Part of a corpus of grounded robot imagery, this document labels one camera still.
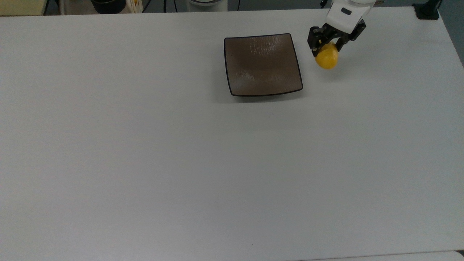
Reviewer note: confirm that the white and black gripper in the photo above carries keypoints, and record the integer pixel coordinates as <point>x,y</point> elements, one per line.
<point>348,16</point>

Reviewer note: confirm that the yellow lemon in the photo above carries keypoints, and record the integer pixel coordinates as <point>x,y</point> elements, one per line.
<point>327,58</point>

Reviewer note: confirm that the square brown ceramic plate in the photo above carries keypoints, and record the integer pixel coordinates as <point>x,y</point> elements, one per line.
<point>262,65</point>

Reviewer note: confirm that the black stand clamp base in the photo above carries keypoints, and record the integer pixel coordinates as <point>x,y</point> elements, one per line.
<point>427,11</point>

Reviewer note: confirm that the black round container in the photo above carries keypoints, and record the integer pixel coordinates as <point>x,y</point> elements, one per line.
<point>108,5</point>

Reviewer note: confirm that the beige wooden board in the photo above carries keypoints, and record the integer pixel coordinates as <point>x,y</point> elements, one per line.
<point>21,7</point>

